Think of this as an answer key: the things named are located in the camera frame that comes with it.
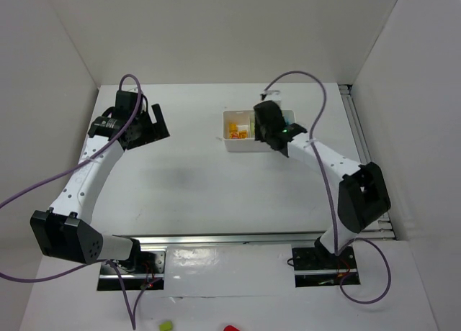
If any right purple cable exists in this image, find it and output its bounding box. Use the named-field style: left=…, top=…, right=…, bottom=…
left=260, top=70, right=393, bottom=304

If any green lego brick foreground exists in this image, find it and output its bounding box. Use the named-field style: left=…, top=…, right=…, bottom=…
left=158, top=320, right=174, bottom=331

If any small orange lego brick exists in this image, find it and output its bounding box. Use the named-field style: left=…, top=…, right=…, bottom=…
left=229, top=122, right=238, bottom=132

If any white three-compartment tray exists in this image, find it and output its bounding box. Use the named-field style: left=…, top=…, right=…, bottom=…
left=221, top=109, right=297, bottom=154

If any purple cable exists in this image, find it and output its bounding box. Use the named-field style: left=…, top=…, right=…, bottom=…
left=260, top=70, right=393, bottom=304
left=0, top=73, right=159, bottom=330

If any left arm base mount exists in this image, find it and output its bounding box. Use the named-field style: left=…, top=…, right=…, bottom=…
left=97, top=249, right=166, bottom=291

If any yellow striped bee lego brick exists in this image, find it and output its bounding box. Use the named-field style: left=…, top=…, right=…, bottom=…
left=239, top=130, right=248, bottom=139

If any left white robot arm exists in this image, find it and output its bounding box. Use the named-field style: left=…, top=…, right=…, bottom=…
left=30, top=91, right=169, bottom=266

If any aluminium rail front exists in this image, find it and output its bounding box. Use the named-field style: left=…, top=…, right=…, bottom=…
left=111, top=230, right=393, bottom=247

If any red object foreground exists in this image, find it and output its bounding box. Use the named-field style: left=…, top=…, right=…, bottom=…
left=223, top=325, right=240, bottom=331

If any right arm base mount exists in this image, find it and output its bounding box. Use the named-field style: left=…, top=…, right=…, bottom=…
left=287, top=233, right=361, bottom=288

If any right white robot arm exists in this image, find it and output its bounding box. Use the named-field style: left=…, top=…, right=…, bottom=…
left=254, top=101, right=391, bottom=255

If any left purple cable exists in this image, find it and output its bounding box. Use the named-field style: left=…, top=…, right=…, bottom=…
left=0, top=73, right=159, bottom=330

